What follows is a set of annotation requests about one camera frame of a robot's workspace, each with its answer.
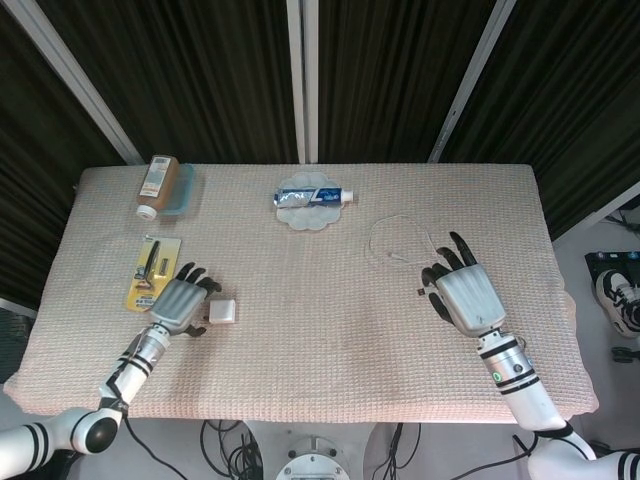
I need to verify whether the black white sneaker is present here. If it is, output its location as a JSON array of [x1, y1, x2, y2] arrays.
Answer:
[[594, 269, 640, 340]]

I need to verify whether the round metal robot base flange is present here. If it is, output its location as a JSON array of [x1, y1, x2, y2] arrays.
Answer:
[[275, 434, 357, 480]]

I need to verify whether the white USB cable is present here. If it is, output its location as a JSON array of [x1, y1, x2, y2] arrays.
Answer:
[[368, 214, 444, 297]]

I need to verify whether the aluminium frame post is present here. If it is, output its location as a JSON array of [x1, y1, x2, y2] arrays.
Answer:
[[428, 0, 516, 164], [287, 0, 320, 165], [9, 0, 144, 166]]

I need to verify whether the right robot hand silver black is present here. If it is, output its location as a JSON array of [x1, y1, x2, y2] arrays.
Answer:
[[421, 230, 507, 337]]

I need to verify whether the white flower-shaped dish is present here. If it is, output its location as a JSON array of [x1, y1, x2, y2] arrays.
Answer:
[[274, 170, 346, 232]]

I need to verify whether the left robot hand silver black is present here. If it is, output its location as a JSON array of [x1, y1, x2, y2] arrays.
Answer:
[[148, 262, 223, 337]]

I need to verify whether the brown bottle white cap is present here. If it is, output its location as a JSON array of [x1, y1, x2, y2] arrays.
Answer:
[[135, 155, 181, 220]]

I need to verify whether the blue white toothpaste tube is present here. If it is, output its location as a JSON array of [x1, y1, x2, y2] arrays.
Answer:
[[273, 186, 356, 207]]

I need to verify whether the white USB charger block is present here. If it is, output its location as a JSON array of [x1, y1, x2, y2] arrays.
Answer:
[[202, 298, 238, 326]]

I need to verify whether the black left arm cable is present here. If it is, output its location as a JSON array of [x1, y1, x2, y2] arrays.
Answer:
[[102, 344, 151, 480]]

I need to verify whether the dark curtain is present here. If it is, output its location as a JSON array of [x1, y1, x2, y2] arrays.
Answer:
[[0, 0, 640, 311]]

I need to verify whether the razor on yellow card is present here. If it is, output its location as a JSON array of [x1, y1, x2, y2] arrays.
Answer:
[[123, 234, 182, 314]]

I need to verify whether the beige waffle-weave table cloth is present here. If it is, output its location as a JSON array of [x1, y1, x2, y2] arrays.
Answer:
[[2, 163, 601, 426]]

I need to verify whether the clear container teal lid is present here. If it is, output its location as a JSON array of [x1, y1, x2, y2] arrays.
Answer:
[[158, 163, 196, 218]]

